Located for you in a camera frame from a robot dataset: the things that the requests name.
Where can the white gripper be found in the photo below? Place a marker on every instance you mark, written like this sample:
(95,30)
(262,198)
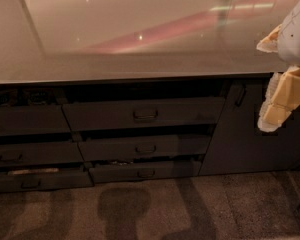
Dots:
(296,39)

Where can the dark drawer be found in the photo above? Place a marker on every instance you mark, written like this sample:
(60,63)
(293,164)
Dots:
(144,171)
(24,120)
(39,154)
(143,113)
(144,147)
(44,181)

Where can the dark cabinet door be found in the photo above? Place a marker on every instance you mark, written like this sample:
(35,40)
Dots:
(238,145)

